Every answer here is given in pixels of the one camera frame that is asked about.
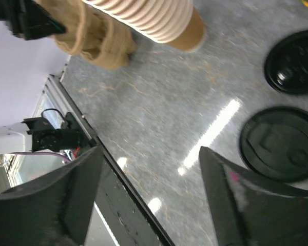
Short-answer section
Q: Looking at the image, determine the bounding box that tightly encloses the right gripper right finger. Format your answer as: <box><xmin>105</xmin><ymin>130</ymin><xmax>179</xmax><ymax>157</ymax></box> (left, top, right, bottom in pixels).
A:
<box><xmin>199</xmin><ymin>147</ymin><xmax>308</xmax><ymax>245</ymax></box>

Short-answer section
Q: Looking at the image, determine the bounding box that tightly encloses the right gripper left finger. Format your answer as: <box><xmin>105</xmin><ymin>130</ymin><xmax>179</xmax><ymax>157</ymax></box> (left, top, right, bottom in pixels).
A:
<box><xmin>0</xmin><ymin>146</ymin><xmax>103</xmax><ymax>245</ymax></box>

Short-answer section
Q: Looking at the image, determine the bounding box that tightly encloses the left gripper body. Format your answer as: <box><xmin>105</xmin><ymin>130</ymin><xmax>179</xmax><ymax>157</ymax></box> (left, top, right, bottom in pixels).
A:
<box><xmin>0</xmin><ymin>0</ymin><xmax>66</xmax><ymax>40</ymax></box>

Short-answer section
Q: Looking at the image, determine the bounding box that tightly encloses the cardboard cup carrier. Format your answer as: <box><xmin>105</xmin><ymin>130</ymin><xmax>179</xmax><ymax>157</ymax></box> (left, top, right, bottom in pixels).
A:
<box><xmin>37</xmin><ymin>0</ymin><xmax>137</xmax><ymax>70</ymax></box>

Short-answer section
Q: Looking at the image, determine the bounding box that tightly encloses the black plastic cup lid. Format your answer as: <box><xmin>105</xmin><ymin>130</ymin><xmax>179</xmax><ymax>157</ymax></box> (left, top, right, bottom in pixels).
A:
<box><xmin>239</xmin><ymin>106</ymin><xmax>308</xmax><ymax>182</ymax></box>

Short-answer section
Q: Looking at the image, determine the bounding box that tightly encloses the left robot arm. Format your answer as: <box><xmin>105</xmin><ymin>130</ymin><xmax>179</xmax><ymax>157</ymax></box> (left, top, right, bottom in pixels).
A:
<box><xmin>0</xmin><ymin>1</ymin><xmax>95</xmax><ymax>155</ymax></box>

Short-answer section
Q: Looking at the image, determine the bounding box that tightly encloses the stack of paper cups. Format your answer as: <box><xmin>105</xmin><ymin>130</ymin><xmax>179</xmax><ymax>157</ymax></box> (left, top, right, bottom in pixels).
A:
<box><xmin>84</xmin><ymin>0</ymin><xmax>206</xmax><ymax>52</ymax></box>

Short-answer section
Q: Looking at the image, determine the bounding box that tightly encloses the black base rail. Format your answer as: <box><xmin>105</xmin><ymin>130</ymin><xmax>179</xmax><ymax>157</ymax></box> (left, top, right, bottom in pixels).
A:
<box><xmin>45</xmin><ymin>75</ymin><xmax>174</xmax><ymax>245</ymax></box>

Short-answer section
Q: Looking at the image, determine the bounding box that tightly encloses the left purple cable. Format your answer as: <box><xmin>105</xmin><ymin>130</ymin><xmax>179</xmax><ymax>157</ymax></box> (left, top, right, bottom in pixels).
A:
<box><xmin>11</xmin><ymin>151</ymin><xmax>71</xmax><ymax>163</ymax></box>

